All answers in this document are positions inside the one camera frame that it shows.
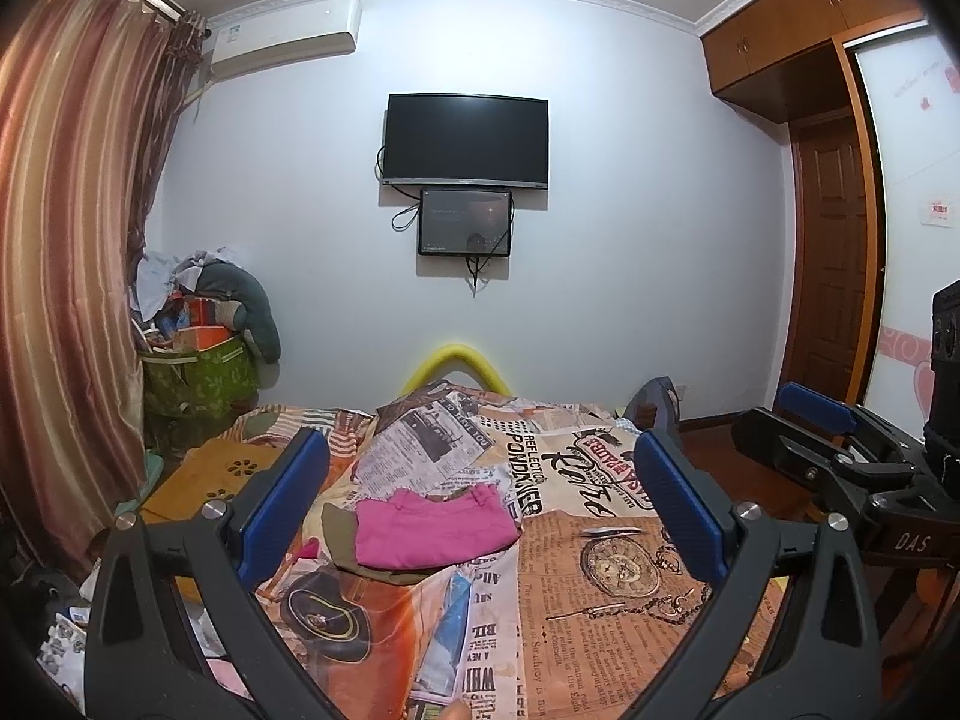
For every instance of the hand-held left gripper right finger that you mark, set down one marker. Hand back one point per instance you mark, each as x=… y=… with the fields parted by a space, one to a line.
x=679 y=510

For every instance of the grey blue bag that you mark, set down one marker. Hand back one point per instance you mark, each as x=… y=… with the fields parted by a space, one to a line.
x=660 y=397

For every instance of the striped brown curtain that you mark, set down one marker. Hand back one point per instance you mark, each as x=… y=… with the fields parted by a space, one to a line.
x=67 y=240

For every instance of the grey plush pillow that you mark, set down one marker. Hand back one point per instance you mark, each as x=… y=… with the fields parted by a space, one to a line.
x=240 y=292

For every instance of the pink heart wall decal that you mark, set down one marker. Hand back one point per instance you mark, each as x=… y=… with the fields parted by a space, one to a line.
x=904 y=341

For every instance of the wooden wardrobe with white door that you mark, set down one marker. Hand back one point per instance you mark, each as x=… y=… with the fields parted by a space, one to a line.
x=780 y=37

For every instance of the small black wall monitor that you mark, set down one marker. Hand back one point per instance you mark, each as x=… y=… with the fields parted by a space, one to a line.
x=465 y=221

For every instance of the pink pants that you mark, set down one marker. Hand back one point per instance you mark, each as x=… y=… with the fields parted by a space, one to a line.
x=427 y=532

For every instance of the olive green garment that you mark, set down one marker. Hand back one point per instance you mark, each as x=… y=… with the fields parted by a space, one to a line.
x=337 y=540

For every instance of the yellow foam tube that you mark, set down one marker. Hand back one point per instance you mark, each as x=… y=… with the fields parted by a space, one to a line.
x=457 y=356

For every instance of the white air conditioner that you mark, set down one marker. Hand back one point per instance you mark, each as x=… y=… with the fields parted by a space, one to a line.
x=285 y=34

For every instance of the newspaper print blanket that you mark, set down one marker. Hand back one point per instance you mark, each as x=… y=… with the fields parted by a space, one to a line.
x=600 y=615

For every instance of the white wall label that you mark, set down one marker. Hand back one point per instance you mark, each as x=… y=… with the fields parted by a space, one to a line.
x=937 y=211

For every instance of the green patterned storage bag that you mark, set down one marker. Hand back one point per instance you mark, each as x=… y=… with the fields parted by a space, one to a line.
x=199 y=382

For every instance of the mustard yellow cloth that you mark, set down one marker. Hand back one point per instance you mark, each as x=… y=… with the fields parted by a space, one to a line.
x=217 y=465

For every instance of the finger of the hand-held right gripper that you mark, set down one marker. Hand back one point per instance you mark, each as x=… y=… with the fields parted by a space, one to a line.
x=817 y=405
x=900 y=540

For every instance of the wooden room door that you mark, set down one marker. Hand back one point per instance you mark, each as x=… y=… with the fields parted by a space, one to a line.
x=829 y=277

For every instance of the black wall television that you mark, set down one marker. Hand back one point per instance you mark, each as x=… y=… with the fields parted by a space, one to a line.
x=465 y=139

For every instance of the orange box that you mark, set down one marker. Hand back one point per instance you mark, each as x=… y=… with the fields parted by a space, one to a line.
x=202 y=334

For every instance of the pile of clothes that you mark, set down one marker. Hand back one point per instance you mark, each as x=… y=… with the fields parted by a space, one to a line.
x=161 y=277

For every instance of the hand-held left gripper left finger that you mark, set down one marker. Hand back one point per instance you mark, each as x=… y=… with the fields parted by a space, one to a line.
x=281 y=510

